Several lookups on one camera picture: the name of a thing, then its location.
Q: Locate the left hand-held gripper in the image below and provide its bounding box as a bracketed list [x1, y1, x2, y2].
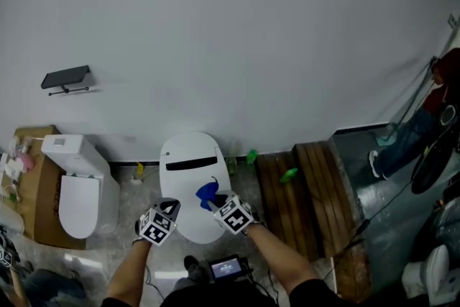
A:
[138, 196, 182, 247]

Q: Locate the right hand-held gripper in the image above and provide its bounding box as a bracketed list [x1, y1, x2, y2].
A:
[207, 190, 253, 237]

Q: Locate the blue cleaning cloth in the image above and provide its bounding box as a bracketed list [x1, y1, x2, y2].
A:
[195, 175, 221, 212]

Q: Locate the white toilet lid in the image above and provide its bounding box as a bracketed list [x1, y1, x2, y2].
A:
[159, 144, 233, 244]

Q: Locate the person's left forearm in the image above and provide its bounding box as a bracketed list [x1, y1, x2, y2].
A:
[107, 239, 154, 303]

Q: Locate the person's right forearm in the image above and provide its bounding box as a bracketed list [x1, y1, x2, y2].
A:
[246, 224, 319, 295]

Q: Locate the white smart toilet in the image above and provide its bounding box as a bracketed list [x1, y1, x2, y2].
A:
[160, 132, 221, 157]

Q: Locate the white tank toilet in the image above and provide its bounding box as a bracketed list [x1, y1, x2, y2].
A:
[40, 134, 121, 240]

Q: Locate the white toilet bowl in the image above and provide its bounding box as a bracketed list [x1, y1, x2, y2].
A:
[401, 244, 454, 299]

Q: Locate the person's left hand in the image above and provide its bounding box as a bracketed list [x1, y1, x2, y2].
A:
[132, 219, 145, 246]

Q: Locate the person's right hand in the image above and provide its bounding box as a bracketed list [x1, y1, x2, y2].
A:
[247, 213, 267, 234]

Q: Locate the person's left leg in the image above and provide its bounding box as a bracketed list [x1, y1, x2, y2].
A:
[174, 255, 213, 294]

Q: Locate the small black screen device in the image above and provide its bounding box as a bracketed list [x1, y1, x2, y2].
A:
[208, 254, 252, 283]

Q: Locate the wooden plank platform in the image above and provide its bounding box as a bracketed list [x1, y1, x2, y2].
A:
[255, 141, 373, 295]

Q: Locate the brown cardboard box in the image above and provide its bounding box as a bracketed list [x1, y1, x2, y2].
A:
[13, 124, 87, 251]

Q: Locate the person's black shirt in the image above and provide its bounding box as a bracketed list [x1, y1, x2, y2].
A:
[103, 278, 360, 307]

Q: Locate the pink spray bottle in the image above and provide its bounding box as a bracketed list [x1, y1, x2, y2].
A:
[16, 150, 35, 172]

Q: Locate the plastic wrapped grey bundle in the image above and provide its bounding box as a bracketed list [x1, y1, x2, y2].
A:
[418, 197, 460, 263]

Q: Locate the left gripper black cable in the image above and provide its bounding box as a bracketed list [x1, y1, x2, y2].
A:
[144, 264, 170, 303]

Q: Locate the black power cable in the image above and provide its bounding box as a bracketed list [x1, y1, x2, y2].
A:
[321, 179, 414, 281]

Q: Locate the black wall shelf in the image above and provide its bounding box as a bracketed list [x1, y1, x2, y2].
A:
[40, 64, 91, 97]

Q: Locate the long handled floor mop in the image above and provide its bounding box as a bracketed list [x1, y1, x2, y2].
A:
[373, 57, 436, 148]

